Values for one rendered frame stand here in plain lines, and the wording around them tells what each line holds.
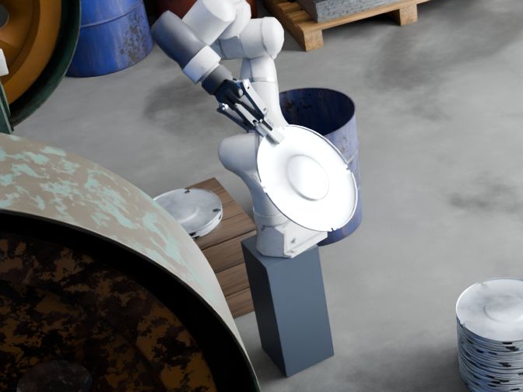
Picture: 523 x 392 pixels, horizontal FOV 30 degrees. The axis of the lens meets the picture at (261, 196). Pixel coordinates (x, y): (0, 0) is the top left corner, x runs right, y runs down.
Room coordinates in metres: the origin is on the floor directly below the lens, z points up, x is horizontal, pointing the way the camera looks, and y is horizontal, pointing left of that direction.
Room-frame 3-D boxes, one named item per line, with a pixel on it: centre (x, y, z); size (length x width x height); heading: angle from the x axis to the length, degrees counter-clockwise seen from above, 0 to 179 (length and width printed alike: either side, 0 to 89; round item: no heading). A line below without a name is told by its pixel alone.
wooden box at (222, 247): (2.85, 0.29, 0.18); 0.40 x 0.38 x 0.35; 109
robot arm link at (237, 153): (2.47, 0.01, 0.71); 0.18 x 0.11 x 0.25; 79
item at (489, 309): (2.20, -0.65, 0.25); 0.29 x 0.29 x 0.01
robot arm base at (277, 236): (2.47, -0.06, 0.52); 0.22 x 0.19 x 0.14; 112
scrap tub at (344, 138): (3.21, -0.19, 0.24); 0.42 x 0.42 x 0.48
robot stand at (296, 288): (2.46, -0.03, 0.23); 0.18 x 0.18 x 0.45; 22
